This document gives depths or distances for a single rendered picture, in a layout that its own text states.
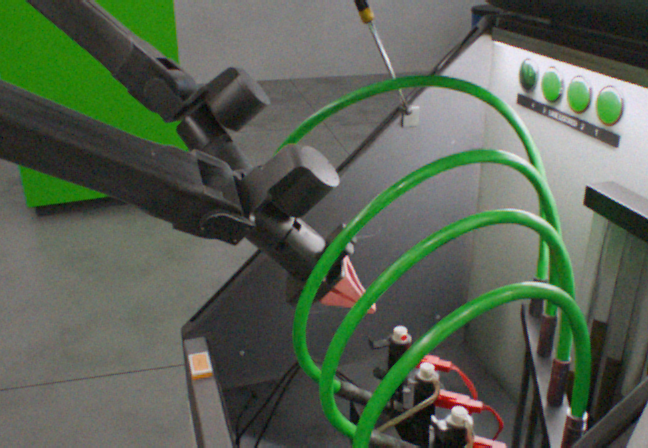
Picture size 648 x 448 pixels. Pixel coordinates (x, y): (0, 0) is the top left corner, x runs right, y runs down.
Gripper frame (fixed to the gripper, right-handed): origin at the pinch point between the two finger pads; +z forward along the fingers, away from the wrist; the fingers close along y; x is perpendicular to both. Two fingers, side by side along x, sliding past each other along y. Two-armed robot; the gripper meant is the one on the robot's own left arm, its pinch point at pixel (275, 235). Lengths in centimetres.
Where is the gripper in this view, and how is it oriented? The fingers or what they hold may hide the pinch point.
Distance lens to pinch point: 88.2
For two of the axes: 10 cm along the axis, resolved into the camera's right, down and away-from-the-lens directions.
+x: -7.0, 5.6, 4.5
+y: 4.2, -1.9, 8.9
